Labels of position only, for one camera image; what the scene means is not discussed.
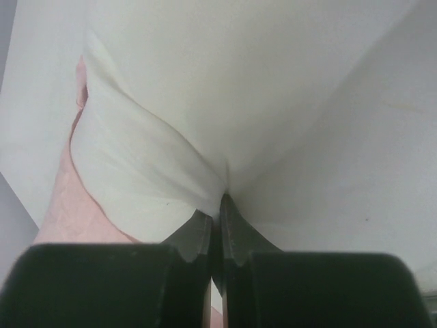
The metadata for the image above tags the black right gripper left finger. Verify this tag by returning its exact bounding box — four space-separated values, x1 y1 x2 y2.
1 211 212 327

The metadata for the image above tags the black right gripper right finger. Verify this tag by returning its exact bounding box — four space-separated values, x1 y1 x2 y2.
219 195 432 327

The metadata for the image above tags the blue and pink printed pillowcase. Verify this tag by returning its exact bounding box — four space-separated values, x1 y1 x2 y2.
33 56 226 328

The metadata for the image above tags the white pillow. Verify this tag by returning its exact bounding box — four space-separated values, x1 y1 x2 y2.
71 1 413 242

